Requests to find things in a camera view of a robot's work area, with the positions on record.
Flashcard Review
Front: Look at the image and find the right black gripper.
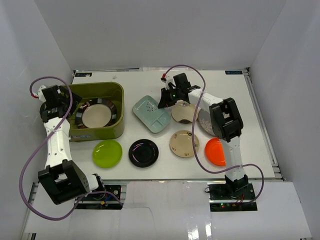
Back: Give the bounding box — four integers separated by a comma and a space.
158, 86, 182, 109

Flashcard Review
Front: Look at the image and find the light blue rectangular divided plate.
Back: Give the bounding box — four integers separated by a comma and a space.
132, 95, 171, 134

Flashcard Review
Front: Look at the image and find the dark striped rim plate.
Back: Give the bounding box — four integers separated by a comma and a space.
76, 98, 118, 129

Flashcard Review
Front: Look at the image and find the cream bowl with dark patch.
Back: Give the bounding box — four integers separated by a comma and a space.
171, 100, 196, 124

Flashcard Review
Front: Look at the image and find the grey deer snowflake plate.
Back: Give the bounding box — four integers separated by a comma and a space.
198, 109, 216, 137

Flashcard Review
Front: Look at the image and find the lime green round plate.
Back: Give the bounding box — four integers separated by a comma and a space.
92, 139, 123, 169

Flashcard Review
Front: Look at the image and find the cream plate with red marks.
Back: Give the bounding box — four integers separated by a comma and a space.
169, 130, 195, 158

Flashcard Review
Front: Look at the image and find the glossy black round plate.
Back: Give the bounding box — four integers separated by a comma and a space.
128, 139, 159, 168

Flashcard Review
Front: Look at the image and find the orange round plate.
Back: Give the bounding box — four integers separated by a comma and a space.
204, 137, 226, 167

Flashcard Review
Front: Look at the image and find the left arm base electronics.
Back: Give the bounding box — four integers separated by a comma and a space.
76, 183, 127, 210

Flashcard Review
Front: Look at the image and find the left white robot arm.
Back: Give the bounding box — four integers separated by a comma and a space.
38, 85, 106, 205

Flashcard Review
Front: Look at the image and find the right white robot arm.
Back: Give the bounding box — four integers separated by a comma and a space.
158, 73, 249, 200

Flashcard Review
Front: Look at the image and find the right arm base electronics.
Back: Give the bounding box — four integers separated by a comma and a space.
204, 183, 258, 213

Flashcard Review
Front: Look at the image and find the olive green plastic bin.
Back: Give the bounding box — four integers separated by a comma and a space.
68, 82, 125, 142

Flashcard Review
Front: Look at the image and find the blue label sticker left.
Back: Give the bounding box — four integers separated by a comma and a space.
74, 72, 92, 78

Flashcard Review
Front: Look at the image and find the blue label sticker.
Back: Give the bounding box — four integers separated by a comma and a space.
74, 72, 92, 78
225, 70, 243, 75

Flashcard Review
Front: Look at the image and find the blue label sticker right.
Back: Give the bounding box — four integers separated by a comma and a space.
225, 70, 243, 75

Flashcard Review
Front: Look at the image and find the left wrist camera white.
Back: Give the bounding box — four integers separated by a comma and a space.
31, 85, 47, 99

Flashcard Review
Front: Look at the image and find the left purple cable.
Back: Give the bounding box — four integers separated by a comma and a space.
19, 75, 124, 221

